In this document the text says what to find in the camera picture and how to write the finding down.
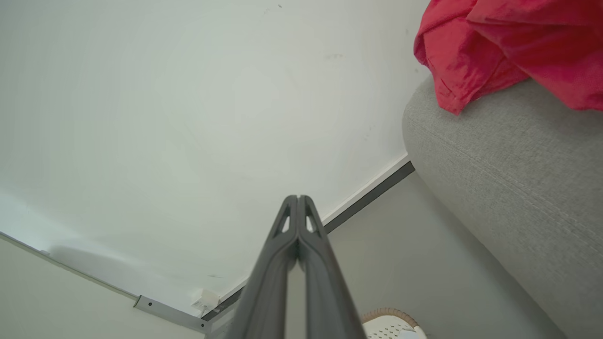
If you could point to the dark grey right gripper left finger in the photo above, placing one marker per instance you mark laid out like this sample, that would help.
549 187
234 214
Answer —
268 287

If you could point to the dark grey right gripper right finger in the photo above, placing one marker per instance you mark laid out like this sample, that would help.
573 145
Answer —
327 292

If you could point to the red garment with black print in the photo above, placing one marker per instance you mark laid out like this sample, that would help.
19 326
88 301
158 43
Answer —
513 42

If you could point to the grey metal corner trim strip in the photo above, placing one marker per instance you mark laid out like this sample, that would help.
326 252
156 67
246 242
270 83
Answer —
169 313

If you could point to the grey fabric sofa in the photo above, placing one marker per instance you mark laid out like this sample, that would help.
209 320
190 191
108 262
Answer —
518 188

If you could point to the small white wall bracket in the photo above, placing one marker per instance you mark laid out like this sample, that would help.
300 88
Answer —
204 300

